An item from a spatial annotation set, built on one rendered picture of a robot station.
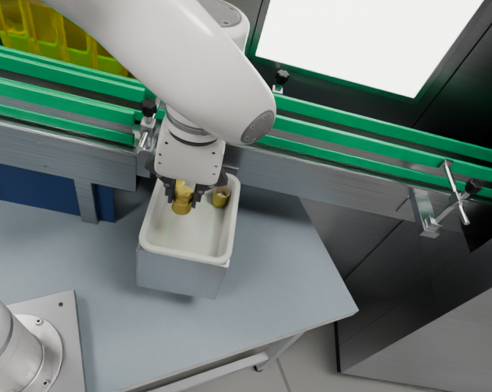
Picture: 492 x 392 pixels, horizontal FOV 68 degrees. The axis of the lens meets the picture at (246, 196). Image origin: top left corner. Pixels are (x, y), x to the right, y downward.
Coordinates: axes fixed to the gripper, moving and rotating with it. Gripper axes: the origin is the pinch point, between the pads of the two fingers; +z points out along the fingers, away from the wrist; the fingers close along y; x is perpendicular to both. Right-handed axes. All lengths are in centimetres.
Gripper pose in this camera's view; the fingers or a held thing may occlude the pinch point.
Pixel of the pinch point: (184, 192)
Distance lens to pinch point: 64.3
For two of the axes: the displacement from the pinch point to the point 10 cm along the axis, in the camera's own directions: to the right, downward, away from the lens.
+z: -2.3, 6.1, 7.6
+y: -9.7, -2.0, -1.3
